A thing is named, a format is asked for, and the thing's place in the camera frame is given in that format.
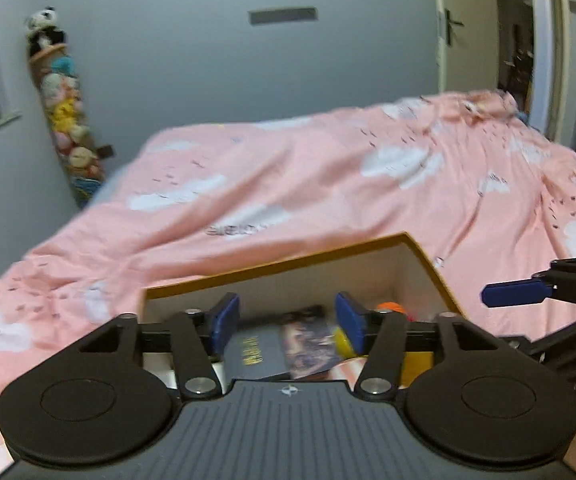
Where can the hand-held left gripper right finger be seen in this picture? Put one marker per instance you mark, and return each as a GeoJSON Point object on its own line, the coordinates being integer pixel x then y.
{"type": "Point", "coordinates": [350, 322]}

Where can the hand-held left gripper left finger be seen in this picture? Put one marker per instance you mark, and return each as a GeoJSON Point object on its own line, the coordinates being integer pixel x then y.
{"type": "Point", "coordinates": [227, 322]}

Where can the dark grey book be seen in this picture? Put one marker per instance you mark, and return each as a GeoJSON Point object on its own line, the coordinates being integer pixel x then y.
{"type": "Point", "coordinates": [255, 355]}

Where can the dark patterned card box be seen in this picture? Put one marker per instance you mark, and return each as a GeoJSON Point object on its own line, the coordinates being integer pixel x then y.
{"type": "Point", "coordinates": [310, 342]}

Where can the pink striped plush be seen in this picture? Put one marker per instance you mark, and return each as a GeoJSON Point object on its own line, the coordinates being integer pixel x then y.
{"type": "Point", "coordinates": [350, 371]}

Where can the orange cardboard box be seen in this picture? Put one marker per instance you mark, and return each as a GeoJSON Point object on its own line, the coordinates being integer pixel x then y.
{"type": "Point", "coordinates": [288, 285]}

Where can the white cardboard box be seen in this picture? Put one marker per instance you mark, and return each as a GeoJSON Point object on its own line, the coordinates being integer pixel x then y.
{"type": "Point", "coordinates": [158, 362]}

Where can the yellow toy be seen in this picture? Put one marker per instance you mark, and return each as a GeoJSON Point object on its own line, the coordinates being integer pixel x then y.
{"type": "Point", "coordinates": [344, 344]}

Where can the orange ball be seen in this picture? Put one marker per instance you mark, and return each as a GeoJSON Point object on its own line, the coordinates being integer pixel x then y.
{"type": "Point", "coordinates": [392, 310]}

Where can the pink cloud printed blanket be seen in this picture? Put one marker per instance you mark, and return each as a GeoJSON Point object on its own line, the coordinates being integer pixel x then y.
{"type": "Point", "coordinates": [318, 170]}

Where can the column of plush toys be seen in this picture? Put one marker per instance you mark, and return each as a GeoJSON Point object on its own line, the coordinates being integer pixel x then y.
{"type": "Point", "coordinates": [70, 125]}

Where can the white door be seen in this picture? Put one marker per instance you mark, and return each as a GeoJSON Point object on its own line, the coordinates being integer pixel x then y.
{"type": "Point", "coordinates": [467, 25]}

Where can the panda plush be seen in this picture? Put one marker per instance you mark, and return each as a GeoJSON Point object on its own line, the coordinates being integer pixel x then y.
{"type": "Point", "coordinates": [45, 27]}

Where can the dark wall outlet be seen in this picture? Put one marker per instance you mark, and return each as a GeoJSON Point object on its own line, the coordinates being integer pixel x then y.
{"type": "Point", "coordinates": [105, 151]}

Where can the grey wall switch panel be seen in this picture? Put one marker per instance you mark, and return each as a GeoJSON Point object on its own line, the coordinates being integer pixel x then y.
{"type": "Point", "coordinates": [283, 16]}

